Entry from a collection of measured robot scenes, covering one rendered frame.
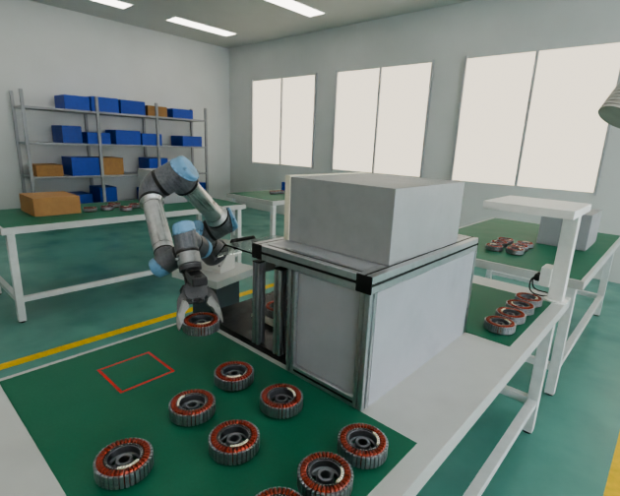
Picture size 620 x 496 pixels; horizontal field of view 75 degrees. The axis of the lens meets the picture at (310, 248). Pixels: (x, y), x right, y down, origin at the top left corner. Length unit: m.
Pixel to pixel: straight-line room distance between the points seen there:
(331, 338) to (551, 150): 4.99
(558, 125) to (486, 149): 0.85
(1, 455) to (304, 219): 0.91
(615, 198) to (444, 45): 2.92
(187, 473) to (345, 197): 0.75
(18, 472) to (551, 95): 5.77
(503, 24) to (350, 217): 5.31
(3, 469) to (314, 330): 0.74
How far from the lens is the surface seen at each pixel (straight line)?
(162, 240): 1.56
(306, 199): 1.23
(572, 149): 5.81
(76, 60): 8.18
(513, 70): 6.09
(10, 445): 1.19
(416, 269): 1.17
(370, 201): 1.08
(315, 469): 0.96
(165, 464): 1.02
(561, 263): 2.17
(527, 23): 6.17
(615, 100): 2.07
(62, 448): 1.13
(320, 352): 1.18
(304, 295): 1.15
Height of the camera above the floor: 1.42
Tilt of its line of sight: 14 degrees down
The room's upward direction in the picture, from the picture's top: 2 degrees clockwise
